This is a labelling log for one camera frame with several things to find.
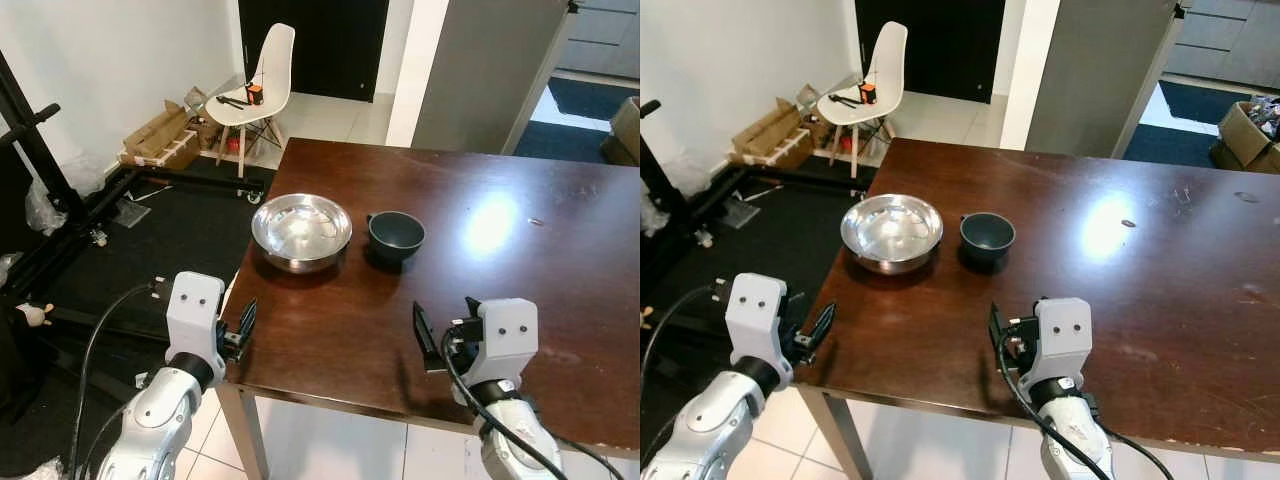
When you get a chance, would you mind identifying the grey panel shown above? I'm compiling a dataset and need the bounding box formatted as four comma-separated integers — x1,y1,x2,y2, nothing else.
412,0,579,156
1024,0,1186,159

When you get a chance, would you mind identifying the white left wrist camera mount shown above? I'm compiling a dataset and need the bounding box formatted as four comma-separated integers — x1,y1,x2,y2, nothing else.
164,271,227,363
725,273,792,363

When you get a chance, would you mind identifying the clear plastic sheet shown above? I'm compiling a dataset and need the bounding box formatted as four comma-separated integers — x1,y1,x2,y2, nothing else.
722,196,761,229
113,198,153,229

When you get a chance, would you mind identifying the clear plastic bag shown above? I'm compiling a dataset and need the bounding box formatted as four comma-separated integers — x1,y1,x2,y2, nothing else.
28,155,106,236
640,150,716,236

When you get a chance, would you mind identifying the black floor mat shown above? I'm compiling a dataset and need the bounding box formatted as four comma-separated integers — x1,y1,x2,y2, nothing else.
650,165,871,301
45,165,266,341

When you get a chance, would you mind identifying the grey cabinet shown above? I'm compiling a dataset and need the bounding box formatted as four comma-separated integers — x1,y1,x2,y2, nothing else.
1165,0,1280,89
555,0,641,81

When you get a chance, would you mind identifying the dark wooden table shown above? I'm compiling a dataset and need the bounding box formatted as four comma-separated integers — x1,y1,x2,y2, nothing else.
218,137,641,480
795,137,1280,480

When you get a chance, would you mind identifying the open cardboard box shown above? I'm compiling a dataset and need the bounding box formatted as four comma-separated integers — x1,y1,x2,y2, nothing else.
600,97,641,167
1210,95,1280,174

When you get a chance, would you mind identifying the blue floor mat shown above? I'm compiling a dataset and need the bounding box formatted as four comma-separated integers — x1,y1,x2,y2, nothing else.
1123,80,1251,169
513,78,641,164

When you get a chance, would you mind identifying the flat cardboard box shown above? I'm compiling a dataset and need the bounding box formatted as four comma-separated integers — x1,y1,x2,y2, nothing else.
120,100,201,171
730,97,816,169

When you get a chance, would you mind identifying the dark grey cup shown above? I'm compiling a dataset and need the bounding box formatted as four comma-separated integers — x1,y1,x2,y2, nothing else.
365,211,428,268
958,212,1018,267

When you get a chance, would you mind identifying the white plastic chair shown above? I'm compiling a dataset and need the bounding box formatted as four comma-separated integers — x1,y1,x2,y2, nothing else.
205,23,297,179
816,21,909,179

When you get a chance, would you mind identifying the black door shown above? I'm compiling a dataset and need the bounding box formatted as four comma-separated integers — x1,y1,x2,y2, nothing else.
855,0,1006,104
238,0,390,103

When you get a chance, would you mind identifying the stainless steel bowl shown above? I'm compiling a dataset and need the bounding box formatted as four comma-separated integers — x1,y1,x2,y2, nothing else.
840,193,944,276
250,193,354,275

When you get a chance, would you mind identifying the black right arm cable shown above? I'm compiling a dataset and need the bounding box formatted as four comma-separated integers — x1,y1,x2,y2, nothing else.
997,330,1176,480
440,325,626,480

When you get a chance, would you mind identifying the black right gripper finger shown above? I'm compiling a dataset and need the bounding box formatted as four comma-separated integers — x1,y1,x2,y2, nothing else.
988,302,1017,373
413,304,448,374

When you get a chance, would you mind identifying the black metal stand frame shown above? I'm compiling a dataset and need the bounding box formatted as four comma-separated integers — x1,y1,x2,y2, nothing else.
0,50,273,336
640,98,879,301

